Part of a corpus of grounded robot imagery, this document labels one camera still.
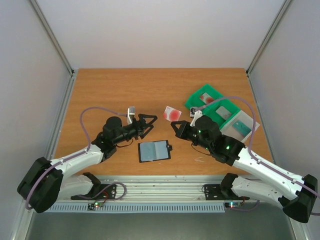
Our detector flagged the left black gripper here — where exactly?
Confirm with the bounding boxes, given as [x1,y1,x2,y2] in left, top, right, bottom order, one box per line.
[113,114,158,145]

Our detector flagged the white card orange circles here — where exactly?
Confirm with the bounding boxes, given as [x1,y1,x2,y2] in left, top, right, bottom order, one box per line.
[162,106,182,122]

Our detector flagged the black leather card holder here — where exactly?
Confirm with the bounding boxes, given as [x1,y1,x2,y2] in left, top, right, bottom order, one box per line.
[138,140,173,163]

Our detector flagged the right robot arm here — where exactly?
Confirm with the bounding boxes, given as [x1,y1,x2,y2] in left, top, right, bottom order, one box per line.
[170,116,319,223]

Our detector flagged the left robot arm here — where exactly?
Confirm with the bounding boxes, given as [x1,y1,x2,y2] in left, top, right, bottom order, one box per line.
[17,113,158,213]

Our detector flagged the white card with red dot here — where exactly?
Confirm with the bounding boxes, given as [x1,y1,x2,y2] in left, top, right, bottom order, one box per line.
[199,92,215,105]

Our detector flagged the white card in tray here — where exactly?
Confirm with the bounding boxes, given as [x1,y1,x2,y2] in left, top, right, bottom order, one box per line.
[215,106,232,120]

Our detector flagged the teal card in bin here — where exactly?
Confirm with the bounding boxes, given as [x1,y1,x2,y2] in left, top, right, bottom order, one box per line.
[232,120,252,136]

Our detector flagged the green plastic compartment tray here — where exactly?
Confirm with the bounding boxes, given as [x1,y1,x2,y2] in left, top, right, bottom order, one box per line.
[184,84,241,130]

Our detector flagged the white plastic bin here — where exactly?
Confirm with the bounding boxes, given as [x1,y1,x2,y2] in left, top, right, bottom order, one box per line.
[220,110,254,143]

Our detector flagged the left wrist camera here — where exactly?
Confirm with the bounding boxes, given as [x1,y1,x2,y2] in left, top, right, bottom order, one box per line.
[126,106,136,125]

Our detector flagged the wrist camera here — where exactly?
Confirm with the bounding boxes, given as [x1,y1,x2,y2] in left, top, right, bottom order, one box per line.
[126,106,136,125]
[189,107,203,127]

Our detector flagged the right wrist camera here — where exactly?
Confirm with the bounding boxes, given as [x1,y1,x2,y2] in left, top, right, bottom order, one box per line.
[189,107,203,127]

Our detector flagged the aluminium front rail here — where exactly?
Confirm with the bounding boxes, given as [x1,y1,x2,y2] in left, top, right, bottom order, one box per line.
[22,174,278,203]

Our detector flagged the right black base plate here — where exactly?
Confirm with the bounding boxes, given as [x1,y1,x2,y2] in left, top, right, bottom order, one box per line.
[201,184,232,201]

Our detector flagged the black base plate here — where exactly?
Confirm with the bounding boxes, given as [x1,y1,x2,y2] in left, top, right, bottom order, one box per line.
[70,184,117,200]
[201,184,232,201]

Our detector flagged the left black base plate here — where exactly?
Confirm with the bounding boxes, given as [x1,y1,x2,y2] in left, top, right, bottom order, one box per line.
[70,184,117,200]

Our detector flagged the left aluminium frame post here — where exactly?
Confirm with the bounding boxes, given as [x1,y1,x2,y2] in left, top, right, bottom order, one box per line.
[28,0,76,77]

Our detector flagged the aluminium frame post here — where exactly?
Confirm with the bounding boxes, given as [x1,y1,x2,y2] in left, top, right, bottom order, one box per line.
[28,0,76,77]
[245,0,294,77]

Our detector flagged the grey slotted cable duct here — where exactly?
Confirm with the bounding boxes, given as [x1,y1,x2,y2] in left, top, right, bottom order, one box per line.
[47,202,225,214]

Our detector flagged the right aluminium frame post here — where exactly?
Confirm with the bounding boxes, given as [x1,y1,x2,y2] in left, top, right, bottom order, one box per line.
[245,0,294,77]

